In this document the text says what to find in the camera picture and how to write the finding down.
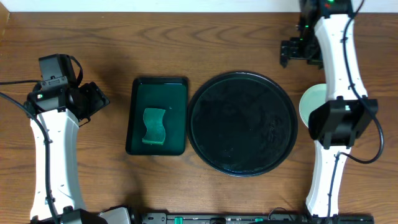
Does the green scrub sponge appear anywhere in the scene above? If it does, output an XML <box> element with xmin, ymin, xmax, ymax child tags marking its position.
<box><xmin>142</xmin><ymin>108</ymin><xmax>166</xmax><ymax>145</ymax></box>

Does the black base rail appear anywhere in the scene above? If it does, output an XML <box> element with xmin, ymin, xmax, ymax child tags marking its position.
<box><xmin>136</xmin><ymin>212</ymin><xmax>375</xmax><ymax>224</ymax></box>

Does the black rectangular water tray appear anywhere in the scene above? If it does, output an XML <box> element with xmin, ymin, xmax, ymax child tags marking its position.
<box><xmin>125</xmin><ymin>77</ymin><xmax>188</xmax><ymax>156</ymax></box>

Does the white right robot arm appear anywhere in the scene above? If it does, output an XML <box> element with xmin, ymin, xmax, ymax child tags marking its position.
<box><xmin>280</xmin><ymin>0</ymin><xmax>384</xmax><ymax>223</ymax></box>

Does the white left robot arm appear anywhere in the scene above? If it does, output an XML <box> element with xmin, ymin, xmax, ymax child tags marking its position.
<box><xmin>24</xmin><ymin>82</ymin><xmax>131</xmax><ymax>223</ymax></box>

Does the round black serving tray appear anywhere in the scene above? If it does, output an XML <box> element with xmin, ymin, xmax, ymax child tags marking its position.
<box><xmin>187</xmin><ymin>71</ymin><xmax>298</xmax><ymax>177</ymax></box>

